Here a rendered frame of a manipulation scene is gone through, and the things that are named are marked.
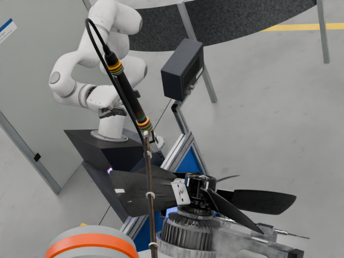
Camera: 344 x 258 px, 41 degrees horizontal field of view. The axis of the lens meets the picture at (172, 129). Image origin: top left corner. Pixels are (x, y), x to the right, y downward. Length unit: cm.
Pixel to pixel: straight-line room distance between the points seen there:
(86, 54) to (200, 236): 75
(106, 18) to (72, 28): 200
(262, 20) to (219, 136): 93
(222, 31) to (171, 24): 38
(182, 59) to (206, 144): 140
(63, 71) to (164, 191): 53
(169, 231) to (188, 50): 100
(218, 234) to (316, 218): 141
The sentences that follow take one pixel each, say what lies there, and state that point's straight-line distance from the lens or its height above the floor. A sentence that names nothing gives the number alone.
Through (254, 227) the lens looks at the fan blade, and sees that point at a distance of 149.
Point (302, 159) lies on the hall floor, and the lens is 330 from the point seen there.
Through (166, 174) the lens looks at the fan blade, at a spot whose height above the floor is 118.
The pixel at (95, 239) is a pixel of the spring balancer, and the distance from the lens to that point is 76.
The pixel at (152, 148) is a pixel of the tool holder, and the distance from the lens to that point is 157.
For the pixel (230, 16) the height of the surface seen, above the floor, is 75.
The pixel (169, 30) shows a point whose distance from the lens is 356.
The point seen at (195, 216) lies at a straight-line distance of 169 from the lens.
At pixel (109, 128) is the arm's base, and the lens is 229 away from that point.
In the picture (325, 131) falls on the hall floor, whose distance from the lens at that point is 346.
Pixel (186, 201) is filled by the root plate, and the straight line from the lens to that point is 167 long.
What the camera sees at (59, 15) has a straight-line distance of 366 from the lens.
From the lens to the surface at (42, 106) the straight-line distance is 359.
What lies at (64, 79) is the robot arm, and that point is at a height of 174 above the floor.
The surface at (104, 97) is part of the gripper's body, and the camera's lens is 152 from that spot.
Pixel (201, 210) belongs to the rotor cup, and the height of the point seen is 119.
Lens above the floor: 251
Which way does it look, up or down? 41 degrees down
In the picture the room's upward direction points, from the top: 25 degrees counter-clockwise
